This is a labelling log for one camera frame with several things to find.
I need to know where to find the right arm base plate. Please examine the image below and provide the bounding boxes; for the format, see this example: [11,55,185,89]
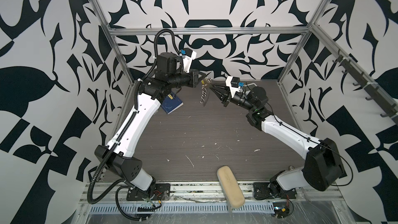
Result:
[253,181,294,201]

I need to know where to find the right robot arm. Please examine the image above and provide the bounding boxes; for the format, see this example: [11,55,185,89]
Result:
[210,84,345,196]

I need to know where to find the metal plate with keyrings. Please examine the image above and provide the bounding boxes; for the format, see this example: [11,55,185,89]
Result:
[200,86,210,107]

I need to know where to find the beige glasses case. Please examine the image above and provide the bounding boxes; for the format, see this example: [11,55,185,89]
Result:
[217,166,245,209]

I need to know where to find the left black corrugated cable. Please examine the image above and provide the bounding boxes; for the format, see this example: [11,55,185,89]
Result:
[86,28,184,222]

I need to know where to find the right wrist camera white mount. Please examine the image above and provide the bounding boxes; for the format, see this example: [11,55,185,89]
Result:
[226,76,244,100]

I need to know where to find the white slotted cable duct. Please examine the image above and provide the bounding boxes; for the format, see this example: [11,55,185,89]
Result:
[89,202,274,214]

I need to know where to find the small circuit board right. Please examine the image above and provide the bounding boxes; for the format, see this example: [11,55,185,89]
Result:
[272,201,294,219]

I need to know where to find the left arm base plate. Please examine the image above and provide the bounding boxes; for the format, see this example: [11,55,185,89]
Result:
[126,183,171,201]

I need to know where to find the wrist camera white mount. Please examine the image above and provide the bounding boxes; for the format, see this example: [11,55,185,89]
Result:
[180,48,197,73]
[226,76,244,100]

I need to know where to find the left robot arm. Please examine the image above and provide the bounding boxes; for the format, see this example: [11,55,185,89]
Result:
[94,48,206,191]

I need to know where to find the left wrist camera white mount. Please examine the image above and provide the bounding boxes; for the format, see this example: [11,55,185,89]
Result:
[180,48,197,73]

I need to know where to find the small circuit board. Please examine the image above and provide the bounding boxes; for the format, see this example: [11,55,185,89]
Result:
[272,201,294,219]
[137,201,162,212]

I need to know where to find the white digital clock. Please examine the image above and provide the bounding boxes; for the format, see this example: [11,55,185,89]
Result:
[246,83,257,89]

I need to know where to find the blue book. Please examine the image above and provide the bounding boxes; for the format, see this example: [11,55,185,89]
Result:
[161,92,183,114]

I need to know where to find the small circuit board left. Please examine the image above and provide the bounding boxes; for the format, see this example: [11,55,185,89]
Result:
[137,201,162,212]

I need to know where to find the black wall hook rail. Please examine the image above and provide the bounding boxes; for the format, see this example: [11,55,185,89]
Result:
[333,49,398,125]

